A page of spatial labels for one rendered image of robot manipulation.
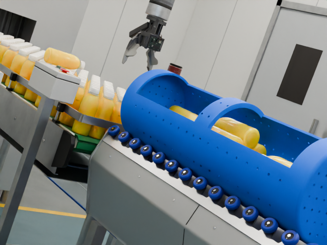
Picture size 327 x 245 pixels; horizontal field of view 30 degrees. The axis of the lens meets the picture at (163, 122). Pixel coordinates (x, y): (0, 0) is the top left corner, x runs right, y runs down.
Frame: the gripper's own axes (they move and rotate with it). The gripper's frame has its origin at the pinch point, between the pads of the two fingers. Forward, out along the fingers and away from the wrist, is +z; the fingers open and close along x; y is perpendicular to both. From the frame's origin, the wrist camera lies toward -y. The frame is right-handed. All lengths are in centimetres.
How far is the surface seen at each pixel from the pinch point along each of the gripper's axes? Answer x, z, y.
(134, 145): -8.3, 24.5, 28.1
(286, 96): 322, -11, -213
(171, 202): -10, 33, 58
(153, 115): -11.1, 11.9, 36.0
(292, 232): -7, 23, 101
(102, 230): -3, 59, 21
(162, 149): -7.1, 21.0, 41.6
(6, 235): -25, 76, -7
